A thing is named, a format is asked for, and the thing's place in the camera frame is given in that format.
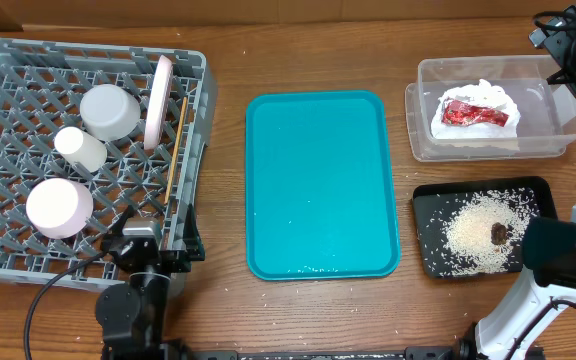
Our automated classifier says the brown food leftover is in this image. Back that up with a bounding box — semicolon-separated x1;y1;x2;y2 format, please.
491;223;508;246

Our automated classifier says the black rectangular tray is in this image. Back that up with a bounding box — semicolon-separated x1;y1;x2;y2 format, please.
411;175;559;279

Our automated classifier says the spilled white rice pile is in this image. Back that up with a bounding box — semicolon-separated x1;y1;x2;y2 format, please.
420;188;544;277

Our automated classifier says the grey-green bowl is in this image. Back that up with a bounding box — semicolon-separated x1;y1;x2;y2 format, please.
79;84;141;142

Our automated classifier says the teal serving tray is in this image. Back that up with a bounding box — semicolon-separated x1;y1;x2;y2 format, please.
245;90;401;281

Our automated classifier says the clear plastic waste bin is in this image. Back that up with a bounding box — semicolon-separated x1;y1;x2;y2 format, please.
405;55;576;162

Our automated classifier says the pink bowl with leftovers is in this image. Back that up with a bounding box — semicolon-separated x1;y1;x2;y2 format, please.
25;178;94;239

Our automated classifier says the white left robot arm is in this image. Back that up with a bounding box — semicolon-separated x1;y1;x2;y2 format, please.
23;206;205;360

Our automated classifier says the grey dishwasher rack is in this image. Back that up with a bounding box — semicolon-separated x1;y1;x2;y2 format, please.
0;38;217;292

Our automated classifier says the large white napkin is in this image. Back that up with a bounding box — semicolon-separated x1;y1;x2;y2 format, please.
430;79;521;140

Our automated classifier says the white paper cup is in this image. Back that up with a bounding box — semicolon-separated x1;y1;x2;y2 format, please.
54;127;107;172

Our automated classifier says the white round plate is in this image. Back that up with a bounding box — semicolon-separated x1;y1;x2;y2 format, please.
143;55;173;150

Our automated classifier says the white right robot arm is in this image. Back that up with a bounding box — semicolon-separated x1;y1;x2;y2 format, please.
443;7;576;359

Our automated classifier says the red foil snack wrapper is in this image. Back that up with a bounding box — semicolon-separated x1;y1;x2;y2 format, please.
441;99;509;127

